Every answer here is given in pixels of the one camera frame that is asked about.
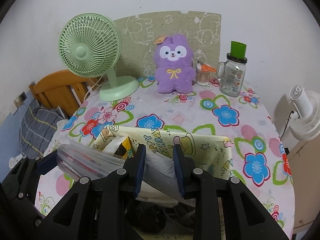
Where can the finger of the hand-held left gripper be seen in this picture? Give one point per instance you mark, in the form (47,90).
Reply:
(47,163)

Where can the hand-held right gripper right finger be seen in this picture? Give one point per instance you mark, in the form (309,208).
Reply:
(178,173)

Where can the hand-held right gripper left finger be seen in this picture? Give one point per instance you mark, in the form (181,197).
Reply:
(140,172)

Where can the grey white plastic bag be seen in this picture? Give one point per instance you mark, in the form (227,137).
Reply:
(160,170)

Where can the yellow printed box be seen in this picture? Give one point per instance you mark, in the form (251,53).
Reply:
(200,150)

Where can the orange tissue packet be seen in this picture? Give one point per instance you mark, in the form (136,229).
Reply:
(120,147)

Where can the black plastic bag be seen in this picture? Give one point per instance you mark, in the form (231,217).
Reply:
(147,217)

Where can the white crumpled sheet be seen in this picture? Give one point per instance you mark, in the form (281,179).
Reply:
(58,135)

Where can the grey plaid pillow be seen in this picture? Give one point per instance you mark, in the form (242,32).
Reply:
(37,127)

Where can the floral tablecloth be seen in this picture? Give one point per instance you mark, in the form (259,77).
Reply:
(175,112)

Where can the wooden bed headboard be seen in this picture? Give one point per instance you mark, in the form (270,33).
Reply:
(57,85)

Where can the purple plush toy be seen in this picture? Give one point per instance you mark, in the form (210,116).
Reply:
(175,80)

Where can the cotton swab container orange lid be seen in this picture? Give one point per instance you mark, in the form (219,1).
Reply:
(202,78)

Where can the glass mug jar green lid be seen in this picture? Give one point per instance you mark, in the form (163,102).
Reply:
(231,80)

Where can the green desk fan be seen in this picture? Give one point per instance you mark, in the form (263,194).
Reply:
(82,51)

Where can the beige door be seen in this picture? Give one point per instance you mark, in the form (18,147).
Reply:
(300,160)

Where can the white fan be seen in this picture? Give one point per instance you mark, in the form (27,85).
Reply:
(307,120)

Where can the green patterned board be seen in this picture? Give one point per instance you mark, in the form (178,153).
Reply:
(140,30)

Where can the dark wall socket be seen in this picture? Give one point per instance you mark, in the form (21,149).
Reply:
(23,96)

